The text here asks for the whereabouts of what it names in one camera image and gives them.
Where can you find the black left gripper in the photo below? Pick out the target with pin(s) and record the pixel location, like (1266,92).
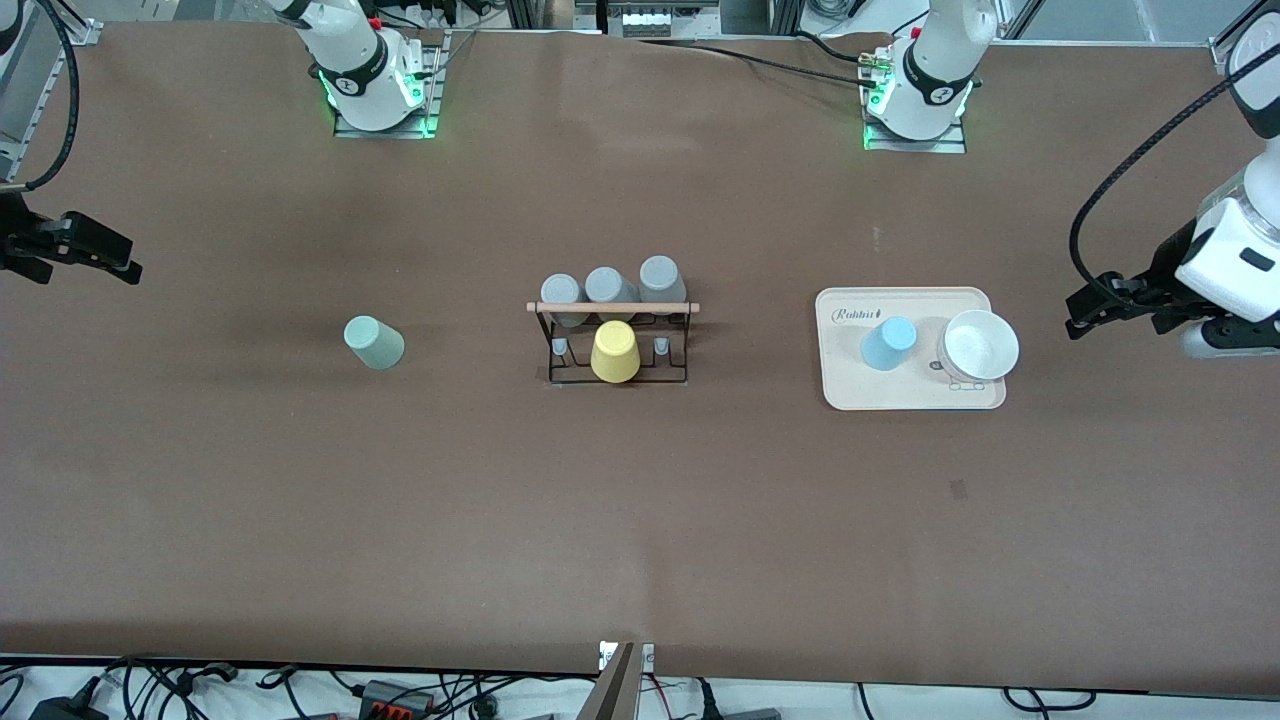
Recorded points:
(1163,272)

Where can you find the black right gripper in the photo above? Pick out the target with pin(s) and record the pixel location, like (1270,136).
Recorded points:
(22,243)

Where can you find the light blue plastic cup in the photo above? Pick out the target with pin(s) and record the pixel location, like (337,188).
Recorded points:
(888,343)

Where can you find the mint green plastic cup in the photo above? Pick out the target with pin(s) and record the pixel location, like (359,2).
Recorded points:
(374,343)

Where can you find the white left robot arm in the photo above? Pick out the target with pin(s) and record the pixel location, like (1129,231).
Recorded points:
(940,70)

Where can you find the white bowl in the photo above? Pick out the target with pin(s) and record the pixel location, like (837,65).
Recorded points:
(980,345)

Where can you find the beige printed tray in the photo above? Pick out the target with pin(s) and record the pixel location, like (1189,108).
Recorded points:
(880,390)

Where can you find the grey plastic cup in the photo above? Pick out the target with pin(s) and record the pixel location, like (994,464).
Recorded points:
(661,278)
(563,292)
(608,286)

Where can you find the black power adapter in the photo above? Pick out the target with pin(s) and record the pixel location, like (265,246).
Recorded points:
(65,708)

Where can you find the yellow plastic cup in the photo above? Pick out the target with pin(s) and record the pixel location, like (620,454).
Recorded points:
(615,352)

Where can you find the black box orange levers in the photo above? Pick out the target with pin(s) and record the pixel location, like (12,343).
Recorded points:
(395,700)

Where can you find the grey power strip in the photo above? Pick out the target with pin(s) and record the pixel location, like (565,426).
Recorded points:
(660,22)

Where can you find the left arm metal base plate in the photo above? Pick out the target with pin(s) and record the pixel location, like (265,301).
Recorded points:
(950,145)

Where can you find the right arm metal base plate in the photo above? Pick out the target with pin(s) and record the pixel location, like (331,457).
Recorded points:
(432,100)

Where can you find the white mounting bracket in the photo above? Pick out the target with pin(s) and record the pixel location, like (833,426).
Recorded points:
(647,657)

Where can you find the grey camera post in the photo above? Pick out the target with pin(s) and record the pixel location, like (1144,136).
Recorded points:
(612,690)

